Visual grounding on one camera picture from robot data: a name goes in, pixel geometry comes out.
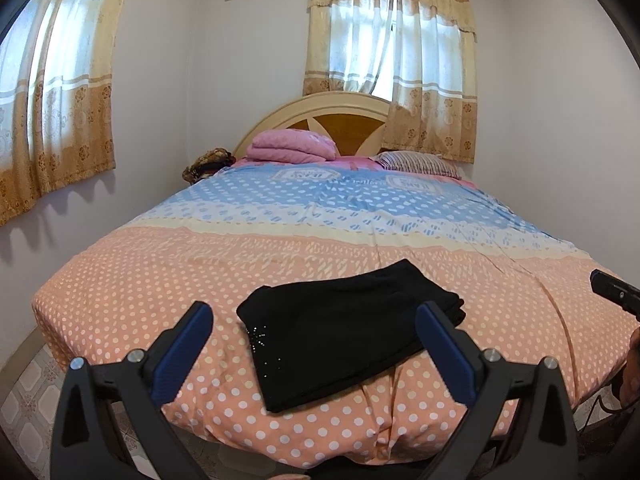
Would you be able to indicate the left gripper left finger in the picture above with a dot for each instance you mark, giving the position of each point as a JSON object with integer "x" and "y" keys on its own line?
{"x": 86, "y": 441}

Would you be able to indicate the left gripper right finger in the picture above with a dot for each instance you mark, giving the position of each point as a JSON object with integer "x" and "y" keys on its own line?
{"x": 542, "y": 440}

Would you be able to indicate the black pants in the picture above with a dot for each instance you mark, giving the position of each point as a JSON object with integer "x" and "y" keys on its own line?
{"x": 311, "y": 340}

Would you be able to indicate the person's right hand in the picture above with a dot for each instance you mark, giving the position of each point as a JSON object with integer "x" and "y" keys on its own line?
{"x": 630, "y": 388}

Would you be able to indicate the striped pillow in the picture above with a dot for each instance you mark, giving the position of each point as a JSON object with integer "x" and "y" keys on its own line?
{"x": 416, "y": 163}

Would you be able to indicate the polka dot bed cover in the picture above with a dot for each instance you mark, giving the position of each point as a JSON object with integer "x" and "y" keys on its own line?
{"x": 313, "y": 273}

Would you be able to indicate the cream wooden headboard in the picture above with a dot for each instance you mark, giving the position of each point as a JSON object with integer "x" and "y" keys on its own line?
{"x": 354, "y": 121}

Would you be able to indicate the beige curtain behind headboard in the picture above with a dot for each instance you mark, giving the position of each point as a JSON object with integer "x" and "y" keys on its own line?
{"x": 419, "y": 55}

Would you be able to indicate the folded pink blanket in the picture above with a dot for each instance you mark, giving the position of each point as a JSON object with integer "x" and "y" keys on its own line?
{"x": 292, "y": 146}

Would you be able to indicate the beige side window curtain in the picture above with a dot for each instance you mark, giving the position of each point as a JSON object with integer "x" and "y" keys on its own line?
{"x": 56, "y": 99}

